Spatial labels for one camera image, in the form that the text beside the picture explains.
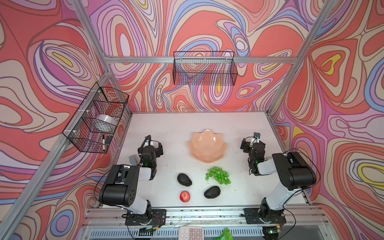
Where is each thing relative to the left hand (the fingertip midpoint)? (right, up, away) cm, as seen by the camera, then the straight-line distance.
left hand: (152, 143), depth 93 cm
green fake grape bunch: (+40, -16, -11) cm, 45 cm away
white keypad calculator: (+25, -39, -24) cm, 53 cm away
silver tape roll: (-16, +14, -20) cm, 29 cm away
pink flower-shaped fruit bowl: (+35, -3, +5) cm, 36 cm away
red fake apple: (+22, -26, -17) cm, 38 cm away
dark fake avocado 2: (+36, -24, -16) cm, 46 cm away
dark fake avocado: (+21, -19, -11) cm, 30 cm away
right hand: (+64, +1, +3) cm, 64 cm away
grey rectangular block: (-10, -10, -5) cm, 15 cm away
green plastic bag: (+41, -40, -25) cm, 63 cm away
